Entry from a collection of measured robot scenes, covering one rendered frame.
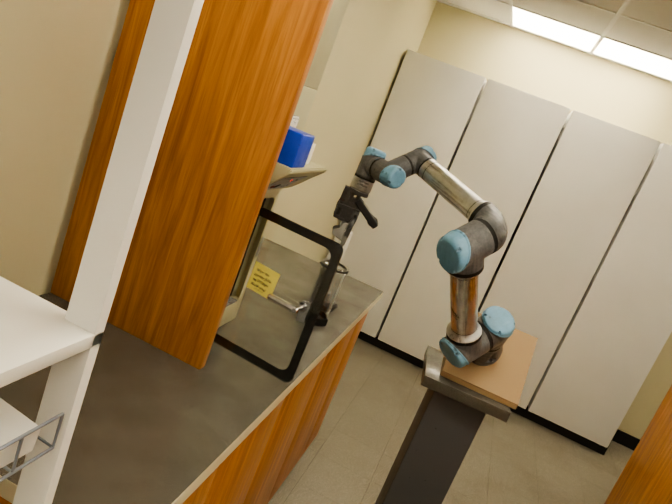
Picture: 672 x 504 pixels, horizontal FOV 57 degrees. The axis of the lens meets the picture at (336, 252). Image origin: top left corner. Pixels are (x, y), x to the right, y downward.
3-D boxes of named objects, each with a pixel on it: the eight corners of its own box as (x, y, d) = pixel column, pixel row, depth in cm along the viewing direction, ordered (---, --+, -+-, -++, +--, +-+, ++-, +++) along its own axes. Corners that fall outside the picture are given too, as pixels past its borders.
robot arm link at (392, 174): (414, 160, 199) (394, 150, 208) (386, 172, 195) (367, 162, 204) (416, 181, 204) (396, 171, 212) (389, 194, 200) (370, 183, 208)
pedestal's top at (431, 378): (499, 386, 243) (503, 377, 242) (506, 422, 212) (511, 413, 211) (424, 353, 246) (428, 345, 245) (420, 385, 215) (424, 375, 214)
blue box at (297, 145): (257, 153, 158) (269, 120, 156) (272, 154, 168) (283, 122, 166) (291, 168, 156) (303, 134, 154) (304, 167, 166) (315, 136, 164)
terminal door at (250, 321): (198, 331, 170) (244, 198, 160) (291, 384, 161) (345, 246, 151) (197, 332, 169) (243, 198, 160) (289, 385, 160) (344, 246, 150)
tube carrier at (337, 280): (302, 307, 229) (322, 255, 224) (329, 317, 230) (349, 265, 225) (299, 317, 219) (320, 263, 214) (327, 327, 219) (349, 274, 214)
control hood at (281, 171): (239, 189, 159) (251, 152, 156) (284, 184, 190) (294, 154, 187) (278, 206, 156) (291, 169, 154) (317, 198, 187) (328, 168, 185)
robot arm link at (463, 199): (529, 219, 180) (425, 134, 208) (501, 234, 176) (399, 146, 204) (521, 246, 188) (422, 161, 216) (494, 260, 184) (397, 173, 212)
